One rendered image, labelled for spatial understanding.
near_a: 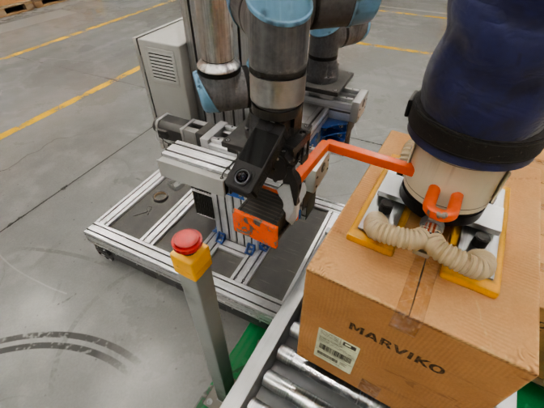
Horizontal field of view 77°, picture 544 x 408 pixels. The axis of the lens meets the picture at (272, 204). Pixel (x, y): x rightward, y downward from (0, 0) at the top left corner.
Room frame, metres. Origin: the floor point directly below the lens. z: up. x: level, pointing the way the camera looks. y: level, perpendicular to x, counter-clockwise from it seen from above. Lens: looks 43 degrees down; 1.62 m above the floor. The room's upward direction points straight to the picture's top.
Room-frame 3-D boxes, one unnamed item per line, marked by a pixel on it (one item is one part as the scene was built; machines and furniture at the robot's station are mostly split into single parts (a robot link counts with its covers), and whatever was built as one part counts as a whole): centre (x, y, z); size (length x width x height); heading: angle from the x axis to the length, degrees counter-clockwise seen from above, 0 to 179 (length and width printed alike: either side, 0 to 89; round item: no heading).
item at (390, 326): (0.56, -0.39, 0.87); 0.60 x 0.40 x 0.40; 150
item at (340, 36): (1.41, -0.21, 1.20); 0.13 x 0.12 x 0.14; 128
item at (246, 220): (0.42, 0.01, 1.20); 0.09 x 0.08 x 0.05; 60
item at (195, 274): (0.51, 0.19, 0.50); 0.07 x 0.07 x 1.00; 61
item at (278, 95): (0.45, 0.00, 1.42); 0.08 x 0.08 x 0.05
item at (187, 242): (0.51, 0.19, 1.02); 0.07 x 0.07 x 0.04
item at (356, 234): (0.60, -0.28, 1.10); 0.34 x 0.10 x 0.05; 150
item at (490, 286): (0.50, -0.45, 1.10); 0.34 x 0.10 x 0.05; 150
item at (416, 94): (0.55, -0.36, 1.32); 0.23 x 0.23 x 0.04
